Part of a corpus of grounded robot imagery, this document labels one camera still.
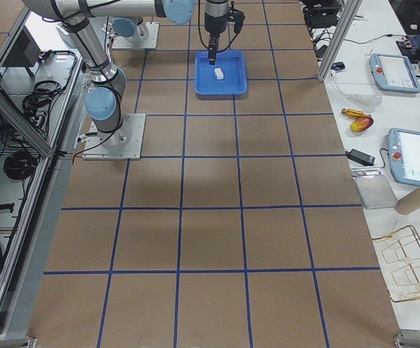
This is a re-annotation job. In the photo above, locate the red yellow mango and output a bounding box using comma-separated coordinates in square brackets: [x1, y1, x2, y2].
[350, 116, 374, 133]

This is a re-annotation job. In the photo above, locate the teach pendant right near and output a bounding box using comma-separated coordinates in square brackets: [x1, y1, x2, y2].
[387, 128, 420, 186]

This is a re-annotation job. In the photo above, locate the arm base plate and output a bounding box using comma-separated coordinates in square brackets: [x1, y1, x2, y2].
[112, 18, 160, 51]
[82, 113, 146, 160]

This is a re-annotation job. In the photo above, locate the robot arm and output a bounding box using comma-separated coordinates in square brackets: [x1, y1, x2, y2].
[24, 1, 245, 146]
[112, 17, 149, 41]

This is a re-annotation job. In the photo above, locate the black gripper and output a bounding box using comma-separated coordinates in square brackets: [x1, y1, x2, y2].
[205, 0, 245, 65]

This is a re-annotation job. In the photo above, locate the blue plastic tray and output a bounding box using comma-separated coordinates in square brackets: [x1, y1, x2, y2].
[194, 50, 247, 96]

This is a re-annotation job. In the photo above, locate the gold wire rack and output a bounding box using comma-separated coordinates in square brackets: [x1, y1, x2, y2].
[372, 225, 420, 303]

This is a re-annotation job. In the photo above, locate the black adapter right table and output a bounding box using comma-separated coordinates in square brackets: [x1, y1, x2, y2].
[345, 149, 375, 166]

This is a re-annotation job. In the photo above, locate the small blue device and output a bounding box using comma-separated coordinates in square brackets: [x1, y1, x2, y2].
[331, 62, 345, 71]

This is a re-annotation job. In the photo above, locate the teach pendant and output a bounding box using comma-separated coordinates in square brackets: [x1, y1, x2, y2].
[368, 54, 420, 94]
[387, 128, 420, 186]

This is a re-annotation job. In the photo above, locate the teach pendant right far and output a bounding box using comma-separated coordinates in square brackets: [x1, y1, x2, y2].
[368, 54, 420, 94]

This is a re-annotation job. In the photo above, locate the clear plastic bulb hose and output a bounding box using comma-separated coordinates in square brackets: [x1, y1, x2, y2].
[328, 70, 383, 108]

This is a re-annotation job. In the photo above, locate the clear plastic lidded box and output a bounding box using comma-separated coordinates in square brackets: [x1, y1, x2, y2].
[352, 168, 397, 210]

